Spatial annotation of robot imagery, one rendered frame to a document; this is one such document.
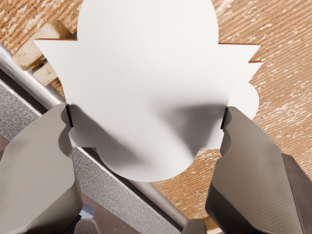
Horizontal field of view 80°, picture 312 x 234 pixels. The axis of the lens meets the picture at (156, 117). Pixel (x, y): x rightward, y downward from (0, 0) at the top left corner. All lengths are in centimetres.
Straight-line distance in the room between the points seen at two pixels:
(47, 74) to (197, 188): 29
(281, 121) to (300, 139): 5
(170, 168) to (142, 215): 32
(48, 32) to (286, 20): 23
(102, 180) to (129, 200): 8
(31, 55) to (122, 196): 30
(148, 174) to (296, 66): 21
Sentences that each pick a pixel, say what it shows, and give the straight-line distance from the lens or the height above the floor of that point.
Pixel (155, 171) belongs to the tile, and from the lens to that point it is 16.
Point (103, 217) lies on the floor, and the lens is 243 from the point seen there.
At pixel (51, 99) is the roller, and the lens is 29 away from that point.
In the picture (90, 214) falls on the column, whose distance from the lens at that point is 59.
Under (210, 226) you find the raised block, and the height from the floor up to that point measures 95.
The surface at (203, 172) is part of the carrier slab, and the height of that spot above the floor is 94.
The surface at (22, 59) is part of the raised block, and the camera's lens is 23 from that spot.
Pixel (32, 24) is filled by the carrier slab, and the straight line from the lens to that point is 25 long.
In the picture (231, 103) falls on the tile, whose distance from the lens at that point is 24.
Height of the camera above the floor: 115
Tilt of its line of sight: 57 degrees down
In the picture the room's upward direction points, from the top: 179 degrees clockwise
